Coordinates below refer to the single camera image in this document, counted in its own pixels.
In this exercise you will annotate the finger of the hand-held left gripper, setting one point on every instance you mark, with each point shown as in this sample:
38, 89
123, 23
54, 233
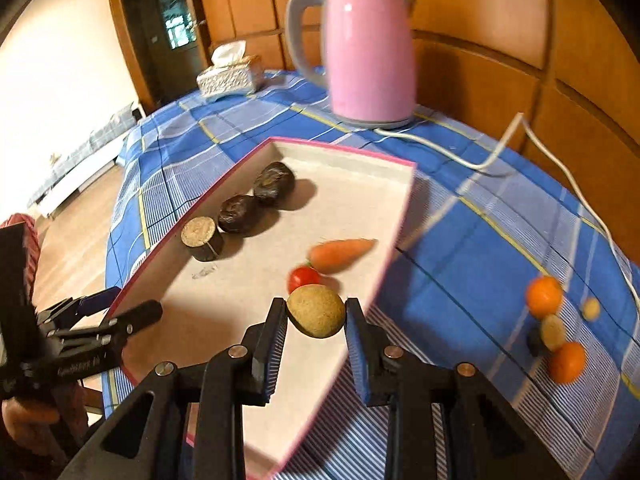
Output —
95, 302
137, 317

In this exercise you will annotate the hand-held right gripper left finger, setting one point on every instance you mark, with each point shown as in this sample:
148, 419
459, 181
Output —
265, 355

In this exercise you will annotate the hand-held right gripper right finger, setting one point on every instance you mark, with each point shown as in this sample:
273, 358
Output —
360, 360

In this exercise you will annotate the beige round fruit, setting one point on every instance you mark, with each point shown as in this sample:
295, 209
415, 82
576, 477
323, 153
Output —
316, 311
591, 309

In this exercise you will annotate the red cherry tomato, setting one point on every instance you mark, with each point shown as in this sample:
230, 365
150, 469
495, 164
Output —
303, 279

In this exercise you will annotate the dark cylinder with beige face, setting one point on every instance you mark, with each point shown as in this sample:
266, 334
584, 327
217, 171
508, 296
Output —
202, 239
549, 335

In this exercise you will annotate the carrot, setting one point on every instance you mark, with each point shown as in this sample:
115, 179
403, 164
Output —
340, 255

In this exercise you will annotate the dark purple round fruit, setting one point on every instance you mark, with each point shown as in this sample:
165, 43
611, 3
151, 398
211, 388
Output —
273, 183
238, 215

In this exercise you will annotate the pink-rimmed white tray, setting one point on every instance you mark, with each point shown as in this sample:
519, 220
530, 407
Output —
320, 195

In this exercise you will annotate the orange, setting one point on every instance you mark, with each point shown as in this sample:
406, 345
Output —
567, 363
544, 297

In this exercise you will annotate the person's left hand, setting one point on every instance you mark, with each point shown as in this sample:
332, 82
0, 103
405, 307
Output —
25, 420

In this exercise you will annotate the person's red plaid clothing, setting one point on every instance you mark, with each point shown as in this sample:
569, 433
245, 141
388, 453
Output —
29, 245

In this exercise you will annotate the white bench with plaid cushions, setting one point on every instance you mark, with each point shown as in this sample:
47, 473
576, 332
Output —
85, 160

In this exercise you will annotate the blue plaid tablecloth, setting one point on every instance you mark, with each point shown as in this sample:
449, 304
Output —
475, 260

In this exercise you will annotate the dark door with glass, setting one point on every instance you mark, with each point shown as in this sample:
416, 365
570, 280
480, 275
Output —
150, 60

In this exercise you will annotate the silver embossed tissue box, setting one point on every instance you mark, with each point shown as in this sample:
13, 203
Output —
230, 80

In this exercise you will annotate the white tissue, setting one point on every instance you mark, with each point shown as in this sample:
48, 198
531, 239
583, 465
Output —
227, 54

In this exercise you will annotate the pink electric kettle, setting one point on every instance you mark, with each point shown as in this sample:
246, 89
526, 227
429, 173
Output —
365, 50

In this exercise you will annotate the wooden wardrobe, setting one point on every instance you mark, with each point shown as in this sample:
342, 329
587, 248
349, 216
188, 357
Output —
475, 10

